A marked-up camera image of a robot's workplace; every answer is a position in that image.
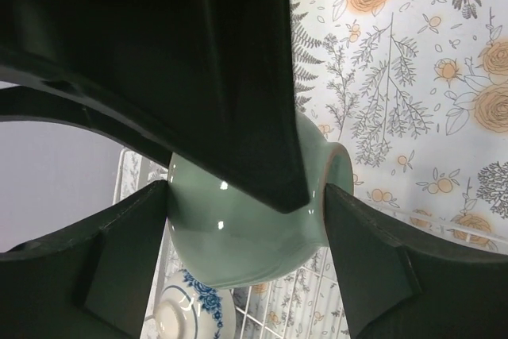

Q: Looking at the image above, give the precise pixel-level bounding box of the blue floral white bowl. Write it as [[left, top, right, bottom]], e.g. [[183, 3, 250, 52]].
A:
[[140, 269, 236, 338]]

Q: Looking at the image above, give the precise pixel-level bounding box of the white wire dish rack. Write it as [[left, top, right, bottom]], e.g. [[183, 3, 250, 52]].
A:
[[110, 148, 508, 339]]

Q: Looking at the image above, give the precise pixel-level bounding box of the floral table mat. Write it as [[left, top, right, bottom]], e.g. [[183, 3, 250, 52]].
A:
[[118, 0, 508, 339]]

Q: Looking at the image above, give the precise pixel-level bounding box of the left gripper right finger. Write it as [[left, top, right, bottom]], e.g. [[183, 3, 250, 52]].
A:
[[325, 184, 507, 338]]

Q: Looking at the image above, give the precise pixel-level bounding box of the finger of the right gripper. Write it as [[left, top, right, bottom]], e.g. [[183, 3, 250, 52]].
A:
[[1, 0, 310, 214]]

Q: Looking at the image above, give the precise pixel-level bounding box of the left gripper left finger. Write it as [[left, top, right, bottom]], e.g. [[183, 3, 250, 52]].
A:
[[1, 180, 168, 338]]

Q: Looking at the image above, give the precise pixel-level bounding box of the pale green bowl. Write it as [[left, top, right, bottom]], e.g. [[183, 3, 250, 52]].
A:
[[167, 112, 354, 288]]

